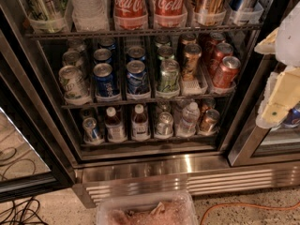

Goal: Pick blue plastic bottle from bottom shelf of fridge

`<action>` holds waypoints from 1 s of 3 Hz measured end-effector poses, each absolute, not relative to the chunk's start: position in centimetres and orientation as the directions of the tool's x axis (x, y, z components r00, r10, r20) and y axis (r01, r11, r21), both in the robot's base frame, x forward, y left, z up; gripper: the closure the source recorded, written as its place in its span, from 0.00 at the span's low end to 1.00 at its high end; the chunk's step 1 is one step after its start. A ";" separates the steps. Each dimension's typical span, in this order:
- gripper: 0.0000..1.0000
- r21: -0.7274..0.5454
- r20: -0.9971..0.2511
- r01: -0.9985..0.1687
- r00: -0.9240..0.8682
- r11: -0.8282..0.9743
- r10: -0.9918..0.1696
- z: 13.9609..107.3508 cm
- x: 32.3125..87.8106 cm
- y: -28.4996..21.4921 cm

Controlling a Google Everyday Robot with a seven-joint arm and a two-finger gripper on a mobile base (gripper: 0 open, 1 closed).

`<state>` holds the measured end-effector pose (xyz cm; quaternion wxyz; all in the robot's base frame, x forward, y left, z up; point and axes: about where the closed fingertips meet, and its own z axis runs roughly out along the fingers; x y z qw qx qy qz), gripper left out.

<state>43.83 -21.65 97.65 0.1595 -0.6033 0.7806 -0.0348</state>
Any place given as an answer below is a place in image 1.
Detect copper can bottom shelf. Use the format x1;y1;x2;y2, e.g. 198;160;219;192
199;109;219;136

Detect blue Pepsi can front right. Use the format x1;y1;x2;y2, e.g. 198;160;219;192
126;60;149;95

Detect orange extension cable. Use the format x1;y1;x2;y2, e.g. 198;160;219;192
199;201;300;225

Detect blue can behind right door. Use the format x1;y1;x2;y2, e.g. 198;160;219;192
282;102;300;128

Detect clear water bottle top shelf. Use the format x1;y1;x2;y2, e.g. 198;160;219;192
71;0;110;32

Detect gold black can front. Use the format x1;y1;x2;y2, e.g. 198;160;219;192
182;43;202;81

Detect brown tea bottle white cap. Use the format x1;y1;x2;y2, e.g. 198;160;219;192
131;104;150;141

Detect clear water bottle shelf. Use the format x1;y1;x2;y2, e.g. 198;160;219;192
71;0;110;32
176;102;200;137

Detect black cables on floor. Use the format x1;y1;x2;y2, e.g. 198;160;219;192
0;197;50;225

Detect green tall can top shelf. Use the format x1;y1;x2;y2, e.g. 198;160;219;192
26;0;68;21

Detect red coke can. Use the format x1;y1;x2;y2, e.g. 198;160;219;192
213;56;241;89
208;42;233;77

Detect large coca-cola can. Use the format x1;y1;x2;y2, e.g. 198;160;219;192
150;0;186;17
113;0;144;18

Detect closed right fridge door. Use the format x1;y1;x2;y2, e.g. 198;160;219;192
228;55;300;167

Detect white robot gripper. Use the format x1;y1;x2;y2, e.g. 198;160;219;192
254;2;300;128

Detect blue Pepsi can second row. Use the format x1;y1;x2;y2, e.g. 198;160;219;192
93;49;113;64

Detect blue pepsi can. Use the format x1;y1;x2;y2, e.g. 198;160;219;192
93;63;119;98
126;60;149;95

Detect large Coca-Cola can right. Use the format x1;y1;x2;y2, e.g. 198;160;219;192
150;0;186;17

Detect steel fridge base grille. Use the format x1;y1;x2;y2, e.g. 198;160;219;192
73;155;300;208

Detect large Coca-Cola can left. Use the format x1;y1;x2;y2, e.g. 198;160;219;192
113;0;144;18

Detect white green can front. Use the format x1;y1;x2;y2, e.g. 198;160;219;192
59;66;89;100

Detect brown tea bottle left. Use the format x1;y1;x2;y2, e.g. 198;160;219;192
105;107;127;143

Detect blue silver can bottom shelf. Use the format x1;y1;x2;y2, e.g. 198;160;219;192
82;117;103;145

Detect open glass fridge door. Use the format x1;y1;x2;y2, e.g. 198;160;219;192
0;77;74;203

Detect red Coke can middle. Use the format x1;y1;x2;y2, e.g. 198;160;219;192
208;42;233;77

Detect clear plastic bin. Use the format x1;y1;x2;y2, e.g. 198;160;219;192
97;190;198;225

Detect red Coke can front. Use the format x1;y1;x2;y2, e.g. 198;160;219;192
213;56;241;89

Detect clear water bottle bottom shelf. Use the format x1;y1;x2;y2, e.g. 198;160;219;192
176;102;200;137

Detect blue Pepsi can front left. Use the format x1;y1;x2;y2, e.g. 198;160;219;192
93;63;119;98

